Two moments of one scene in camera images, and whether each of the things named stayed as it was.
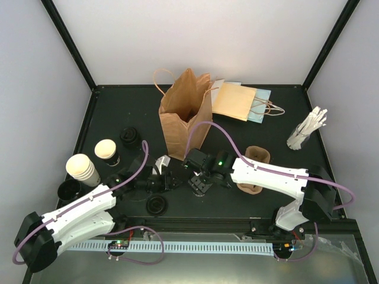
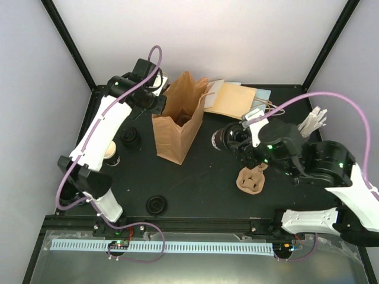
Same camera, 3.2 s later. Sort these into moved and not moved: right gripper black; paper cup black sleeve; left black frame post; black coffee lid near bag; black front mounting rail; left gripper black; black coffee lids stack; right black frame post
Moved: left gripper black; right gripper black
Not moved: paper cup black sleeve; right black frame post; left black frame post; black coffee lids stack; black coffee lid near bag; black front mounting rail
